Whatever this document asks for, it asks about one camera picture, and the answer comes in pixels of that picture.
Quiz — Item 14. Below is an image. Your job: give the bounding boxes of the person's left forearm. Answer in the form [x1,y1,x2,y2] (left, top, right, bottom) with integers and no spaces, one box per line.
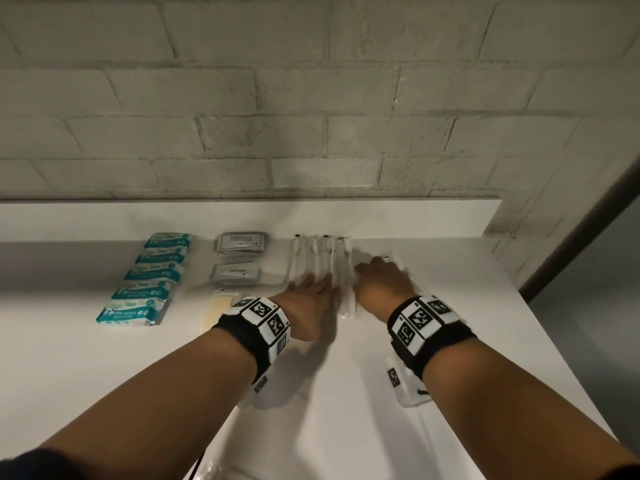
[39,327,257,480]

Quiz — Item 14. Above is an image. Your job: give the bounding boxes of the thin pile of sachets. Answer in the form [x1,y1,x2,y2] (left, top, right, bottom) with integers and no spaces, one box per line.
[211,262,263,285]

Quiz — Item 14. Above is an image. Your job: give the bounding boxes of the white sachets stack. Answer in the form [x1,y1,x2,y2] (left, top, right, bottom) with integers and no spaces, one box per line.
[215,231,269,255]

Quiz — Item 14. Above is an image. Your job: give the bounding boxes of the stack of beige soaps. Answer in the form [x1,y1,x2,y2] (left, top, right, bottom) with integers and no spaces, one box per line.
[202,289,236,337]

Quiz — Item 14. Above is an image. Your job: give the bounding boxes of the teal wet wipe packets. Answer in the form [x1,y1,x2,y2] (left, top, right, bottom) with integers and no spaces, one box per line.
[95,232,195,327]

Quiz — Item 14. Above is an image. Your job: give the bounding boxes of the white combs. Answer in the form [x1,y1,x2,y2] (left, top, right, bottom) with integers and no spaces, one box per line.
[197,459,246,480]

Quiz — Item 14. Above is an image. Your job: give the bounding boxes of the person's left hand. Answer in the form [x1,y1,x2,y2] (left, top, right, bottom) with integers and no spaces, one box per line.
[272,272,345,343]

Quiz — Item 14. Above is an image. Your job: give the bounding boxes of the person's right forearm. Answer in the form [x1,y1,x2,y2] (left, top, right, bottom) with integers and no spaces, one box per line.
[422,337,640,480]

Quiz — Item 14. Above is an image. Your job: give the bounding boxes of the person's right hand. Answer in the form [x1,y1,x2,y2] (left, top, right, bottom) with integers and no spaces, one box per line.
[353,256,419,324]

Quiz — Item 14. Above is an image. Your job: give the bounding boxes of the dark door frame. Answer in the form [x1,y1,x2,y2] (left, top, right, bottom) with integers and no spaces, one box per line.
[519,154,640,303]

